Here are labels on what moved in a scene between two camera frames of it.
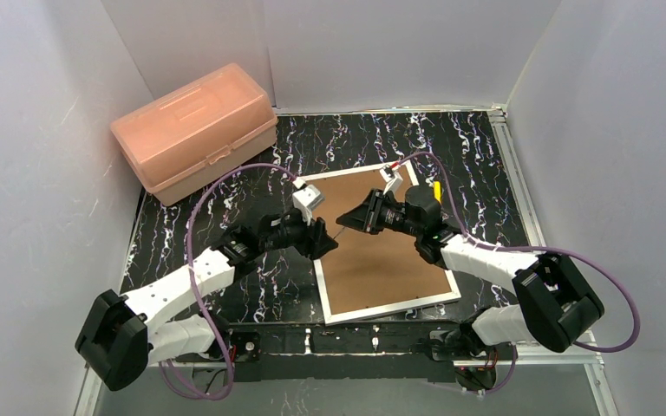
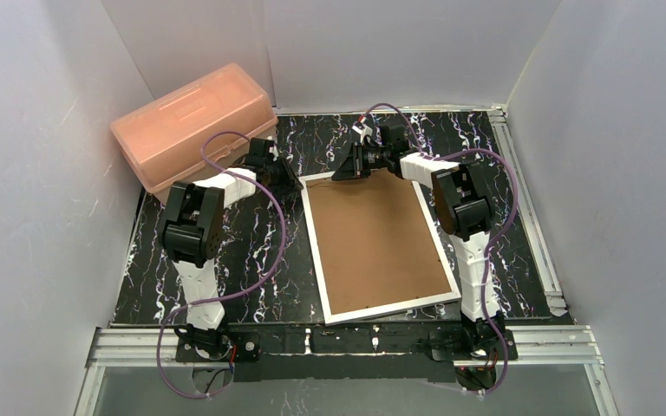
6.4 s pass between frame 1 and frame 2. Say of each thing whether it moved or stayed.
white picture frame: stayed
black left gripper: moved
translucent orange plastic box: stayed
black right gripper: moved
